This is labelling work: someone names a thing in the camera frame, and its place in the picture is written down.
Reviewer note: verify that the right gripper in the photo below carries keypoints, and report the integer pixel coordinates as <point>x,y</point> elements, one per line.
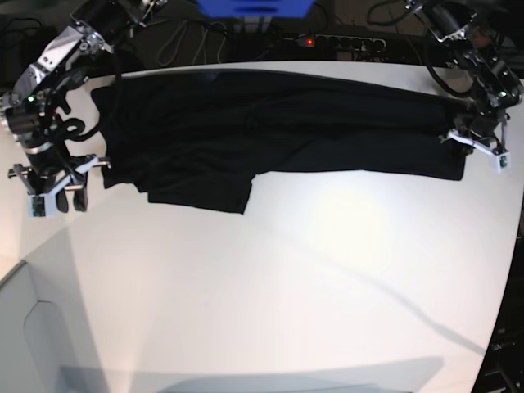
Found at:
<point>73,177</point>

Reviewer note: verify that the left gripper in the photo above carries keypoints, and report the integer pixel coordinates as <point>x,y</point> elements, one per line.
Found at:
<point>483,133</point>

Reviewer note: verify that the black T-shirt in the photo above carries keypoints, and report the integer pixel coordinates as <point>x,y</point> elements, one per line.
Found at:
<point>200,139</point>

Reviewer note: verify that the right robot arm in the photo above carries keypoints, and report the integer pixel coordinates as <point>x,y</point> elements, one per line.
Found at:
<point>31,112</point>

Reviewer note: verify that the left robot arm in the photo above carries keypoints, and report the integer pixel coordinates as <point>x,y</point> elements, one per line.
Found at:
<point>459,27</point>

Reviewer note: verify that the black power strip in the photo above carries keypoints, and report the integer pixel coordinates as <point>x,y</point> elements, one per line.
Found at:
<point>355,48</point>

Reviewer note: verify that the blue plastic box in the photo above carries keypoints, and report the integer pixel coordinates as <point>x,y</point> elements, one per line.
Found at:
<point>241,8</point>

